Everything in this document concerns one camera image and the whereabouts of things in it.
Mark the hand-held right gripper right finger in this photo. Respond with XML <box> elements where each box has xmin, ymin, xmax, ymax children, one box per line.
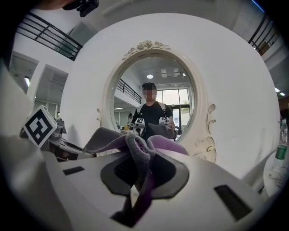
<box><xmin>140</xmin><ymin>149</ymin><xmax>273</xmax><ymax>231</ymax></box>

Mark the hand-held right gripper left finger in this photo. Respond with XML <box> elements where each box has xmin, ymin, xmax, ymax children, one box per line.
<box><xmin>43</xmin><ymin>151</ymin><xmax>139</xmax><ymax>231</ymax></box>

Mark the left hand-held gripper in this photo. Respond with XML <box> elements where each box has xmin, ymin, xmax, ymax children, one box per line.
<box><xmin>19</xmin><ymin>105</ymin><xmax>97</xmax><ymax>162</ymax></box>

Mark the purple grey cloth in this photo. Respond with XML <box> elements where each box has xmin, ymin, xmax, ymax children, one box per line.
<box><xmin>83</xmin><ymin>127</ymin><xmax>189</xmax><ymax>218</ymax></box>

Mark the white oval vanity mirror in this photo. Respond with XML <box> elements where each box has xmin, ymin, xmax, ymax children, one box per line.
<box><xmin>96</xmin><ymin>40</ymin><xmax>217</xmax><ymax>164</ymax></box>

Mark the clear plastic bottle green label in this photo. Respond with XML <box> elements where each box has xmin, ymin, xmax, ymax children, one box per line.
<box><xmin>271</xmin><ymin>119</ymin><xmax>289</xmax><ymax>179</ymax></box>

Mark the black metal balcony railing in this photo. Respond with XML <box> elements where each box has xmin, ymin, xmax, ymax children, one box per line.
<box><xmin>247</xmin><ymin>15</ymin><xmax>280</xmax><ymax>56</ymax></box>
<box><xmin>15</xmin><ymin>12</ymin><xmax>84</xmax><ymax>61</ymax></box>

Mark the black head-worn camera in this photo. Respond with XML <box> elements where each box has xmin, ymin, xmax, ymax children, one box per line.
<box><xmin>62</xmin><ymin>0</ymin><xmax>100</xmax><ymax>18</ymax></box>

